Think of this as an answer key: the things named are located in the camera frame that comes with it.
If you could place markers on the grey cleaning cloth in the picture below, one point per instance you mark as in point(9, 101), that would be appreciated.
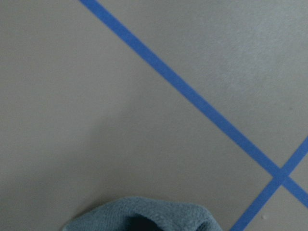
point(145, 214)

